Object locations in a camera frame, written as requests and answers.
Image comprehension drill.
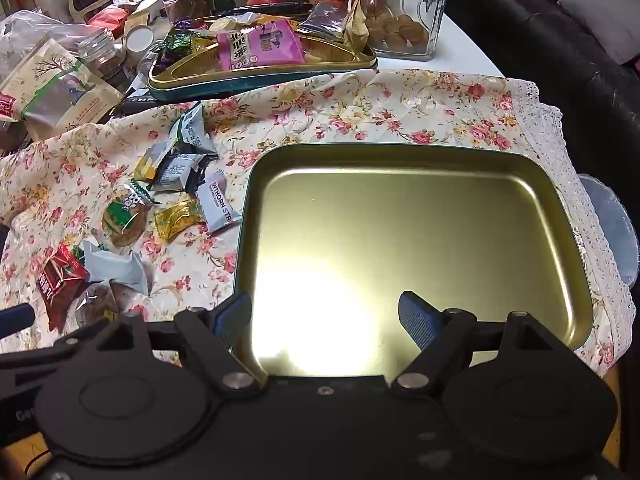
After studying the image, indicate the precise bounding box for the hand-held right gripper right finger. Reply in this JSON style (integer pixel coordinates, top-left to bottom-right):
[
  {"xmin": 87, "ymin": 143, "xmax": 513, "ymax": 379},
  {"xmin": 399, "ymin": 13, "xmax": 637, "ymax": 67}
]
[{"xmin": 391, "ymin": 290, "xmax": 568, "ymax": 396}]

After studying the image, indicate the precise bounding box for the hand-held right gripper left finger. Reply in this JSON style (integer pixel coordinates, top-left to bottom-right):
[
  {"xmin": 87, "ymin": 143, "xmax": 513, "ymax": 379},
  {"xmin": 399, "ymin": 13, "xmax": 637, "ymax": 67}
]
[{"xmin": 55, "ymin": 290, "xmax": 263, "ymax": 396}]

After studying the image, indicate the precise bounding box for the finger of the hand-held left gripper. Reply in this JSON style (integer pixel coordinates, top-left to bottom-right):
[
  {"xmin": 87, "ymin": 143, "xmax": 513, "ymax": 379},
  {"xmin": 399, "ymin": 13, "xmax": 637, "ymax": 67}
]
[{"xmin": 0, "ymin": 304, "xmax": 37, "ymax": 333}]

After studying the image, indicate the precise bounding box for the red snack packet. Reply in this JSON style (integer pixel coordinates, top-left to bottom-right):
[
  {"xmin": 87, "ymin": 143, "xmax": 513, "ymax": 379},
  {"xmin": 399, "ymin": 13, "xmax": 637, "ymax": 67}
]
[{"xmin": 36, "ymin": 245, "xmax": 90, "ymax": 333}]

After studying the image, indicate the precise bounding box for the clear brown cookie packet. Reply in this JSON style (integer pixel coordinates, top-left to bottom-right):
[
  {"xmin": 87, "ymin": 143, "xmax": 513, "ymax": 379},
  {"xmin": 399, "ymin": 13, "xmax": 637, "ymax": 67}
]
[{"xmin": 74, "ymin": 282, "xmax": 123, "ymax": 326}]

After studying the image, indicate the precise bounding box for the rectangular gold tin tray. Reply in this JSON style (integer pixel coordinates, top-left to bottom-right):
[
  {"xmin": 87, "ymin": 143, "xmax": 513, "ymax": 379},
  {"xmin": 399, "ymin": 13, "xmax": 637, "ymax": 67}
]
[{"xmin": 235, "ymin": 142, "xmax": 596, "ymax": 378}]

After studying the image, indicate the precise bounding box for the plain white snack packet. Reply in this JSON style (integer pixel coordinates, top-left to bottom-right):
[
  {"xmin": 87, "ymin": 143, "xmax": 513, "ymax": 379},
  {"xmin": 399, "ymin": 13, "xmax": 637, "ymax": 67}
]
[{"xmin": 82, "ymin": 240, "xmax": 153, "ymax": 297}]

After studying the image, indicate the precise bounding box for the gold foil candy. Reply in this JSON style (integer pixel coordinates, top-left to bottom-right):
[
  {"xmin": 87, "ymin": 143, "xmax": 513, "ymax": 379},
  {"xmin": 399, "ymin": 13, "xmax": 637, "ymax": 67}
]
[{"xmin": 152, "ymin": 199, "xmax": 207, "ymax": 242}]

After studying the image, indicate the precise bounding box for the white strip snack packet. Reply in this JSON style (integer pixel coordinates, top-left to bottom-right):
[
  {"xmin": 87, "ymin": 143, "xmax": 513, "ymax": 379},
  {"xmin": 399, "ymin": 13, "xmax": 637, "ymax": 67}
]
[{"xmin": 195, "ymin": 170, "xmax": 244, "ymax": 234}]

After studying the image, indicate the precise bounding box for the green cookie packet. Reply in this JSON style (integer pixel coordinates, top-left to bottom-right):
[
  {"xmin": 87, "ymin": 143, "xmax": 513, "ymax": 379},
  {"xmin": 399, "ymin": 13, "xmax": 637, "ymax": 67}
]
[{"xmin": 101, "ymin": 180, "xmax": 153, "ymax": 249}]

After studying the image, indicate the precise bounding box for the black white-label snack packet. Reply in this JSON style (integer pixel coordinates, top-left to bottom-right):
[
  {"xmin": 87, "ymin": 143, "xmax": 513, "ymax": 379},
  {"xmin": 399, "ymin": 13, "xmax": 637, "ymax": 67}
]
[{"xmin": 150, "ymin": 152, "xmax": 218, "ymax": 193}]

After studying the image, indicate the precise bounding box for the light green candy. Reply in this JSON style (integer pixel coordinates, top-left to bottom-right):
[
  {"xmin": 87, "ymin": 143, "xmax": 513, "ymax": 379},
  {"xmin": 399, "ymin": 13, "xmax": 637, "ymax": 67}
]
[{"xmin": 170, "ymin": 102, "xmax": 218, "ymax": 156}]

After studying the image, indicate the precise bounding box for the bin with plastic liner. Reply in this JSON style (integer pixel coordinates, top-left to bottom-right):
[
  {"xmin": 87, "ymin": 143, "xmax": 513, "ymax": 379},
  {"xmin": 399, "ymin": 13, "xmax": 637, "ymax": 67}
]
[{"xmin": 577, "ymin": 174, "xmax": 640, "ymax": 286}]

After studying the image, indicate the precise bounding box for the floral tablecloth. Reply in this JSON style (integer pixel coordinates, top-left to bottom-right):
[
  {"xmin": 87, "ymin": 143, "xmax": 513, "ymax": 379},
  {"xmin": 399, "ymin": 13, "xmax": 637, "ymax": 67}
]
[{"xmin": 0, "ymin": 67, "xmax": 623, "ymax": 376}]

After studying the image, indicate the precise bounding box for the beige zip pouch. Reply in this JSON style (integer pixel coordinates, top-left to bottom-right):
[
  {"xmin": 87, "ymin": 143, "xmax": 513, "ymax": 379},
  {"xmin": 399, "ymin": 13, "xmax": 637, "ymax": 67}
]
[{"xmin": 0, "ymin": 37, "xmax": 123, "ymax": 141}]

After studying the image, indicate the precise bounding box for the heart-shaped gold tin tray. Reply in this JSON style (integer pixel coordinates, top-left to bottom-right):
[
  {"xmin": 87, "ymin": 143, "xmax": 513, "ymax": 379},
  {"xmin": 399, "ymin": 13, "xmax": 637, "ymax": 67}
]
[{"xmin": 147, "ymin": 17, "xmax": 378, "ymax": 103}]

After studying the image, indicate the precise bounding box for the black flat box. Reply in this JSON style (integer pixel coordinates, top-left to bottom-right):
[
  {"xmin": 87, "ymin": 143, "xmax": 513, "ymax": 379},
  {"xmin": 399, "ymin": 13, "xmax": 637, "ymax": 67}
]
[{"xmin": 120, "ymin": 87, "xmax": 166, "ymax": 113}]

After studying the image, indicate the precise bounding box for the pink snack packet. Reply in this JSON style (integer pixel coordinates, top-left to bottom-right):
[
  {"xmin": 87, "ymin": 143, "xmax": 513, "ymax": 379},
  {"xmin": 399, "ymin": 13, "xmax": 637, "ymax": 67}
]
[{"xmin": 216, "ymin": 20, "xmax": 306, "ymax": 72}]

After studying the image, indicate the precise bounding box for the black sofa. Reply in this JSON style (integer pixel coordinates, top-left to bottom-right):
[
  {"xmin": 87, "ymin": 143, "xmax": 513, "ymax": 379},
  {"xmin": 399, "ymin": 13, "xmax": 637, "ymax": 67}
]
[{"xmin": 445, "ymin": 0, "xmax": 640, "ymax": 176}]

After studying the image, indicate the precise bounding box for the green foil candy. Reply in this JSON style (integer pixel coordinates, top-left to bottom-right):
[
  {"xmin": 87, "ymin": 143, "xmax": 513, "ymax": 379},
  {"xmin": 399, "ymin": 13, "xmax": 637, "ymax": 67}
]
[{"xmin": 160, "ymin": 30, "xmax": 201, "ymax": 61}]

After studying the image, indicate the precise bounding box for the clear plastic bag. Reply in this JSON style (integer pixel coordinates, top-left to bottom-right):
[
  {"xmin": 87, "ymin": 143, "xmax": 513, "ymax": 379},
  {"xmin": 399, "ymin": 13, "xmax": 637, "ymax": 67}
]
[{"xmin": 0, "ymin": 10, "xmax": 101, "ymax": 81}]

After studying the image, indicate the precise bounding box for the white jelly cup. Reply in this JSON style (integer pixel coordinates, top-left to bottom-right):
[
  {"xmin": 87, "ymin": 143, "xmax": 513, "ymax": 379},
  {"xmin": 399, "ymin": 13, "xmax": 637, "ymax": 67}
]
[{"xmin": 210, "ymin": 12, "xmax": 256, "ymax": 33}]

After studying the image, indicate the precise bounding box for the beige brown snack packet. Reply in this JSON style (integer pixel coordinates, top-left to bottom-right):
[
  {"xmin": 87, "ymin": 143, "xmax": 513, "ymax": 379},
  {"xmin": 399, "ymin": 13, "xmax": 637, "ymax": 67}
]
[{"xmin": 345, "ymin": 0, "xmax": 371, "ymax": 53}]

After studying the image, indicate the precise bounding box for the large glass jar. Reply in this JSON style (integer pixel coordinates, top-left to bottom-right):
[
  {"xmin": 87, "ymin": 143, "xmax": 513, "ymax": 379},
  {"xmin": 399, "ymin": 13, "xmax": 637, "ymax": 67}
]
[{"xmin": 362, "ymin": 0, "xmax": 451, "ymax": 61}]

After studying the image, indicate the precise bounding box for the red foil bag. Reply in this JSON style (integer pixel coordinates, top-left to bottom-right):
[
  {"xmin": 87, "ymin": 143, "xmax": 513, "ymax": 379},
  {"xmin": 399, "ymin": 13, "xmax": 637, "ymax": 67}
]
[{"xmin": 87, "ymin": 7, "xmax": 131, "ymax": 36}]

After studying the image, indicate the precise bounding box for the dark silver snack packet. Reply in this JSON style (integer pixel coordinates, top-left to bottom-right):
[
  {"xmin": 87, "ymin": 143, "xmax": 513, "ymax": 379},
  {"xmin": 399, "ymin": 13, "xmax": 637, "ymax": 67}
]
[{"xmin": 300, "ymin": 2, "xmax": 351, "ymax": 36}]

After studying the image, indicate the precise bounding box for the clear plastic nut jar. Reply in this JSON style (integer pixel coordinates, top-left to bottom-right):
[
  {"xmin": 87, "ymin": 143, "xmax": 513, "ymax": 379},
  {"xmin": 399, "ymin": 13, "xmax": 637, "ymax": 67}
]
[{"xmin": 161, "ymin": 0, "xmax": 211, "ymax": 26}]

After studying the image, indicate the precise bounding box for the grey pillow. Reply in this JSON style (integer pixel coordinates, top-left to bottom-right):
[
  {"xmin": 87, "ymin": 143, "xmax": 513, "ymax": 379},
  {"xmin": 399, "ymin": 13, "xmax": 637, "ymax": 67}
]
[{"xmin": 557, "ymin": 0, "xmax": 640, "ymax": 66}]

